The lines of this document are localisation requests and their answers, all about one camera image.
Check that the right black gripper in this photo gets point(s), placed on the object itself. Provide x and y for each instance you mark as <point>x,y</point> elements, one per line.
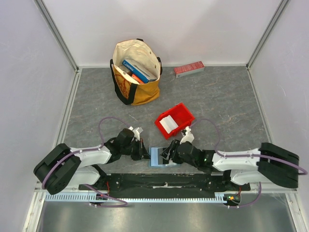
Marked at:
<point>173,148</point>

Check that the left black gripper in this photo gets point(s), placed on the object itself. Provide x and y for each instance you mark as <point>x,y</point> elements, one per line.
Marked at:
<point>138,156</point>

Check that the blue leather card holder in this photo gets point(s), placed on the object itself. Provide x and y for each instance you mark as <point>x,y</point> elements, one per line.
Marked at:
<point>156,160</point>

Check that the white cards stack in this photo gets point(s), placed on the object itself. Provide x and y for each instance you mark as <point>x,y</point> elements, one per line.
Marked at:
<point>168,124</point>

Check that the red plastic bin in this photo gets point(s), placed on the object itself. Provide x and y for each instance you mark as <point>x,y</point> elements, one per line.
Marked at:
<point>181,115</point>

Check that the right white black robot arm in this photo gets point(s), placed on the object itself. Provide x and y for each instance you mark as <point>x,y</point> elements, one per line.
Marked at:
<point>269,163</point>

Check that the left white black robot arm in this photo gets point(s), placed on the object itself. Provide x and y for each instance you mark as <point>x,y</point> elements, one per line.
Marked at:
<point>64,166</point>

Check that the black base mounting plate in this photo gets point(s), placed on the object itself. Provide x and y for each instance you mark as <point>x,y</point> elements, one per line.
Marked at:
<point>211,183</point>

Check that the orange book in bag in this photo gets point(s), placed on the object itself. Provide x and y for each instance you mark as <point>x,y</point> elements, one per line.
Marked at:
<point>137,79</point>

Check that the blue book in bag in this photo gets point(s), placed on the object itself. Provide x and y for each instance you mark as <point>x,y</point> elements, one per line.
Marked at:
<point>136,69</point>

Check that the yellow canvas tote bag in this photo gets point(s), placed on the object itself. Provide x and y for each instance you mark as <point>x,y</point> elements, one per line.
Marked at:
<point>126,88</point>

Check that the red rectangular carton box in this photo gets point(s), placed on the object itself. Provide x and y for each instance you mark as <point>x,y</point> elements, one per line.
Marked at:
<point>188,69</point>

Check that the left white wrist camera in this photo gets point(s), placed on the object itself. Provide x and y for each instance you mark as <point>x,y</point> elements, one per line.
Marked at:
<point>137,131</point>

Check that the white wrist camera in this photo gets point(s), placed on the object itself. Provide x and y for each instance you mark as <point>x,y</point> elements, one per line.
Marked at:
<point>137,131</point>
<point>187,135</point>

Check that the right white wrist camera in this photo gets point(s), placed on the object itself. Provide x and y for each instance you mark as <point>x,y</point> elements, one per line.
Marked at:
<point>187,135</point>

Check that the grey slotted cable duct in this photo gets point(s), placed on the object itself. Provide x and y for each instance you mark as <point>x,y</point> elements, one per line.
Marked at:
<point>96,198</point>

